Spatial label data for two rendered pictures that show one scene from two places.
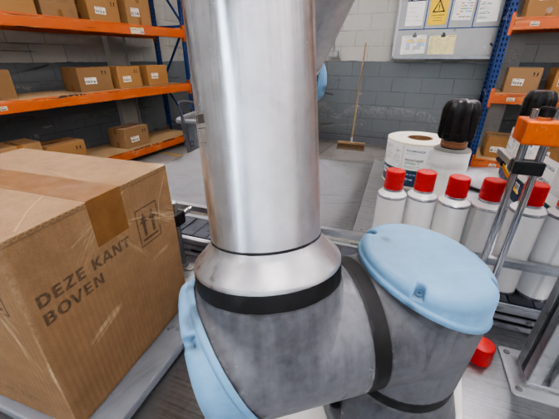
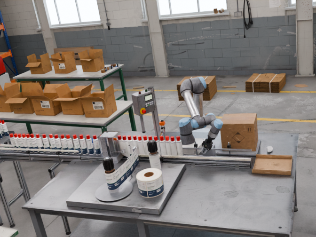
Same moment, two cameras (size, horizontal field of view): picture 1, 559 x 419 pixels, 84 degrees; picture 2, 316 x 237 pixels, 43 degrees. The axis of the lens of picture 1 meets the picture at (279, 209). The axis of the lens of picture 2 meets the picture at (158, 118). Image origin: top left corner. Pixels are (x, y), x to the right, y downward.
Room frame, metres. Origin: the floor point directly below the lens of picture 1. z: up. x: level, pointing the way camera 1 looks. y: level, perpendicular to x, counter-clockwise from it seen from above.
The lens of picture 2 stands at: (3.72, -0.17, 2.53)
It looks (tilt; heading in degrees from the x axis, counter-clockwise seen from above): 21 degrees down; 183
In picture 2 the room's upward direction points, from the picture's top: 9 degrees counter-clockwise
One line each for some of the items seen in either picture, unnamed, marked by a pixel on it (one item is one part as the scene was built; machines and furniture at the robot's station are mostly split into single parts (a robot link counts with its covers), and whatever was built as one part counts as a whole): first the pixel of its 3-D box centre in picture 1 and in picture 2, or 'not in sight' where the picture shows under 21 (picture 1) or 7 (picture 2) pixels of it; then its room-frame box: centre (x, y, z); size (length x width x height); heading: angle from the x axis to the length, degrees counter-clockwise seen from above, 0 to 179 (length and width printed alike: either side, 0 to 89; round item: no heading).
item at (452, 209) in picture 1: (446, 229); (168, 146); (0.49, -0.30, 0.98); 0.05 x 0.05 x 0.20
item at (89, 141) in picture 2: not in sight; (90, 144); (0.21, -1.07, 0.98); 0.05 x 0.05 x 0.20
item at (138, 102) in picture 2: not in sight; (143, 102); (0.34, -0.47, 1.38); 0.17 x 0.10 x 0.19; 125
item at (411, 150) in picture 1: (415, 159); (150, 182); (1.02, -0.46, 0.95); 0.20 x 0.20 x 0.14
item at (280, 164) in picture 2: not in sight; (272, 164); (0.80, 0.54, 0.85); 0.30 x 0.26 x 0.04; 70
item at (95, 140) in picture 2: not in sight; (96, 145); (0.24, -1.00, 0.98); 0.05 x 0.05 x 0.20
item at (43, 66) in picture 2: not in sight; (39, 63); (-4.23, -2.83, 0.97); 0.51 x 0.36 x 0.37; 157
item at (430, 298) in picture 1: (407, 304); (185, 125); (0.22, -0.12, 1.05); 0.13 x 0.12 x 0.14; 104
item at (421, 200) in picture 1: (415, 222); (173, 147); (0.51, -0.26, 0.98); 0.05 x 0.05 x 0.20
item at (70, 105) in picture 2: not in sight; (76, 98); (-1.44, -1.53, 0.96); 0.53 x 0.45 x 0.37; 155
